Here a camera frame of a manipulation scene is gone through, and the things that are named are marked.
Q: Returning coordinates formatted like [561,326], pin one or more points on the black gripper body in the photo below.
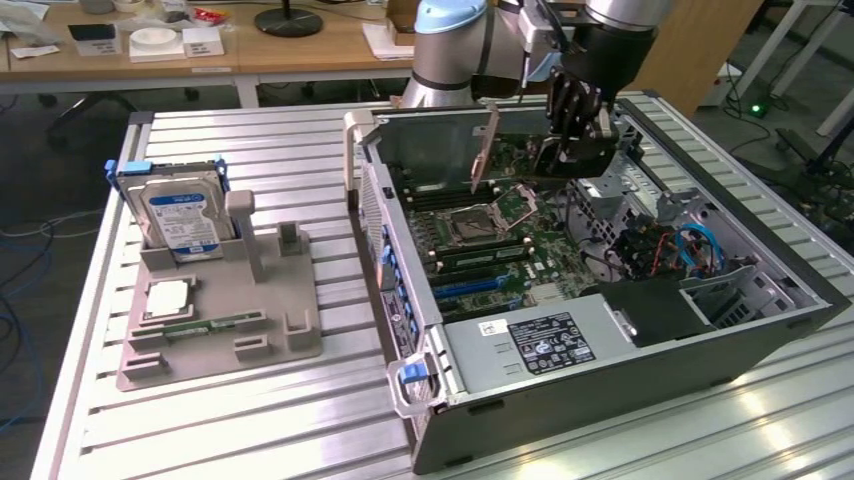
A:
[610,55]

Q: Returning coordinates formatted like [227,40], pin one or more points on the green graphics card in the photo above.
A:
[514,155]

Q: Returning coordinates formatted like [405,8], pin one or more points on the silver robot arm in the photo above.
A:
[448,50]

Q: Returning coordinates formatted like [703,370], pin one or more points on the wooden cabinet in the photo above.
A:
[701,60]

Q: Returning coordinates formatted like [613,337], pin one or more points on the silver disk bay cage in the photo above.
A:
[601,200]

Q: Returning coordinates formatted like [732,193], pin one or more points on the silver socket cover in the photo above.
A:
[520,202]

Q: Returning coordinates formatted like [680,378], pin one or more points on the power strip with green light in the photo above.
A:
[757,108]

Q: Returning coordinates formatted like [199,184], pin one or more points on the CPU socket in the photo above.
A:
[476,225]

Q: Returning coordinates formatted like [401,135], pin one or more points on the white paper stack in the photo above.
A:
[388,42]

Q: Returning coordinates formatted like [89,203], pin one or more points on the green motherboard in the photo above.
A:
[554,260]

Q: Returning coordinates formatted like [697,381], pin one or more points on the brown cardboard box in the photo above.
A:
[404,15]

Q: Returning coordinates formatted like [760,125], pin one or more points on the RAM stick with white label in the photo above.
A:
[488,257]

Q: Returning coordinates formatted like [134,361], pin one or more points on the black floor stand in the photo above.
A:
[801,145]

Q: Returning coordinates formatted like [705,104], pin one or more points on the black long expansion slot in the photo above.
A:
[468,275]

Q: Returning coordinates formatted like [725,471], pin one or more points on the silver chipset heatsink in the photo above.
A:
[550,294]

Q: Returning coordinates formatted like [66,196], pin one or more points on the blue long expansion slot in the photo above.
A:
[468,284]
[474,294]

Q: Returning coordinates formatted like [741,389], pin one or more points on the wooden desk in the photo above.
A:
[301,52]

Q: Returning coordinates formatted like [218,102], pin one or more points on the black round lamp base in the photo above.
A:
[289,24]

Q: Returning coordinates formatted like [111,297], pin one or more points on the grey power supply unit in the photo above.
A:
[494,360]

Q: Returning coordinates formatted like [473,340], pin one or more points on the small white labelled box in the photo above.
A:
[202,44]

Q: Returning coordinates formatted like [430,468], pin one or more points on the red packet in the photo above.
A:
[210,15]

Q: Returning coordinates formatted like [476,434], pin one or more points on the blue case latch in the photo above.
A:
[412,374]

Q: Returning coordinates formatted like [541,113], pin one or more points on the open black PC case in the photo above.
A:
[601,400]

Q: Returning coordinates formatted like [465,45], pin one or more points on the dark small desk object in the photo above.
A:
[177,15]

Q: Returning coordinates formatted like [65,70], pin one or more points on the white round dish on box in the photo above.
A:
[157,45]

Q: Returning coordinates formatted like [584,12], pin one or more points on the hard disk with blue label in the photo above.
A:
[177,220]

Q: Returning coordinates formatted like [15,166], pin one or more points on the grey parts rack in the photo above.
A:
[221,300]

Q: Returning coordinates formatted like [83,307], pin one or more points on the blue disk carrier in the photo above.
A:
[137,166]

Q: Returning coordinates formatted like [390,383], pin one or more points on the white cup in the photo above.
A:
[129,5]

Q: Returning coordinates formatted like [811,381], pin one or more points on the green RAM stick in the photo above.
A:
[201,327]

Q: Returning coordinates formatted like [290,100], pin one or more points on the silver CPU chip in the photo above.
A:
[167,297]

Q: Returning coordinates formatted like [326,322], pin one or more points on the white box with black lid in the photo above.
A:
[94,42]

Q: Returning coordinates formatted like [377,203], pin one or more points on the black office chair base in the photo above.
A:
[81,107]

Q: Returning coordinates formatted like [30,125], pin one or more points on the grey cup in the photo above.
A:
[98,6]

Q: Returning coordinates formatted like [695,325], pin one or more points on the white paper slip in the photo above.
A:
[34,51]

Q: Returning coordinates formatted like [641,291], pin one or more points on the clear plastic bag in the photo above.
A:
[21,20]

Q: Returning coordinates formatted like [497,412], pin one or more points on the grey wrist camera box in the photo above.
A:
[537,30]

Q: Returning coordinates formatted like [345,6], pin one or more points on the white desk frame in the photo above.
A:
[840,102]

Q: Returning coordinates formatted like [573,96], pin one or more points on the silver disk bay bracket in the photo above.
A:
[735,300]

